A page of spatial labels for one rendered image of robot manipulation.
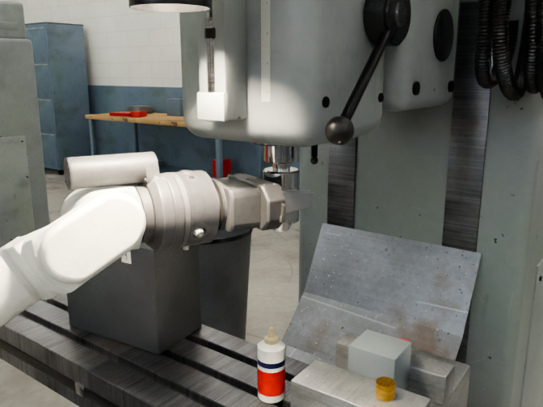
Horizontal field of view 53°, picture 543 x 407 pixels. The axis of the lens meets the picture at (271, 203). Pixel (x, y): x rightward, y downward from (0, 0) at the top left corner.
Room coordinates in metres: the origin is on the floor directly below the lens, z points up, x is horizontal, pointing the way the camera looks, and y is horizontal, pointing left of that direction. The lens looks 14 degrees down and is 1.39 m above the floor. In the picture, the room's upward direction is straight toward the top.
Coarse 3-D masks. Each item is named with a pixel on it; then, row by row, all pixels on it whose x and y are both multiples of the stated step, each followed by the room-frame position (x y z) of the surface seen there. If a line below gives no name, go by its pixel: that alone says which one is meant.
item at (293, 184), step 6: (270, 180) 0.67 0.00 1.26; (276, 180) 0.67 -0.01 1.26; (282, 180) 0.67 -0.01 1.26; (288, 180) 0.67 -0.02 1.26; (294, 180) 0.68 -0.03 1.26; (282, 186) 0.67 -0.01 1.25; (288, 186) 0.67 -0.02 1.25; (294, 186) 0.68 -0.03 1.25; (288, 216) 0.67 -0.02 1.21; (294, 216) 0.68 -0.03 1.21; (288, 222) 0.67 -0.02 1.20; (294, 222) 0.68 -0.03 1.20
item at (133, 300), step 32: (128, 256) 0.85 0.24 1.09; (160, 256) 0.84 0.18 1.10; (192, 256) 0.91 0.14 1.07; (96, 288) 0.89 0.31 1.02; (128, 288) 0.85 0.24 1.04; (160, 288) 0.84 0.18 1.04; (192, 288) 0.91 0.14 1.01; (96, 320) 0.90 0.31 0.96; (128, 320) 0.86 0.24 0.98; (160, 320) 0.83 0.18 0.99; (192, 320) 0.91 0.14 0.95; (160, 352) 0.83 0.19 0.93
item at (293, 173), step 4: (268, 168) 0.70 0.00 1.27; (292, 168) 0.70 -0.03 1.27; (296, 168) 0.70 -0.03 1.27; (264, 172) 0.68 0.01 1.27; (268, 172) 0.68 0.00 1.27; (272, 172) 0.67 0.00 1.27; (276, 172) 0.67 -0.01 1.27; (280, 172) 0.67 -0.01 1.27; (284, 172) 0.67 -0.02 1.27; (288, 172) 0.67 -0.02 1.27; (292, 172) 0.67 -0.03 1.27; (296, 172) 0.68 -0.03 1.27; (264, 176) 0.68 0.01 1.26; (268, 176) 0.67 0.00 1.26; (272, 176) 0.67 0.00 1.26; (276, 176) 0.67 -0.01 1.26; (280, 176) 0.67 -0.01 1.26; (284, 176) 0.67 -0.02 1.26; (288, 176) 0.67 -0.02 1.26; (292, 176) 0.67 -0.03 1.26; (296, 176) 0.68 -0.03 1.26
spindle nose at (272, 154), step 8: (264, 152) 0.68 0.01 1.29; (272, 152) 0.67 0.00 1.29; (280, 152) 0.67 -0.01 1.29; (288, 152) 0.67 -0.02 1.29; (296, 152) 0.68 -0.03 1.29; (264, 160) 0.68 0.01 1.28; (272, 160) 0.67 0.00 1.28; (280, 160) 0.67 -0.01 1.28; (288, 160) 0.67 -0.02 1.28; (296, 160) 0.68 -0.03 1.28
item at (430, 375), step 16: (352, 336) 0.68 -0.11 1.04; (336, 352) 0.66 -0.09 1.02; (416, 352) 0.71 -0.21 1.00; (416, 368) 0.60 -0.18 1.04; (432, 368) 0.60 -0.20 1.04; (448, 368) 0.60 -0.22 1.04; (464, 368) 0.67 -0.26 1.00; (416, 384) 0.60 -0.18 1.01; (432, 384) 0.59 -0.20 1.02; (448, 384) 0.59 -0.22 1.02; (464, 384) 0.65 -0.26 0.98; (432, 400) 0.59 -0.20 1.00; (448, 400) 0.60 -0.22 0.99; (464, 400) 0.66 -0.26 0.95
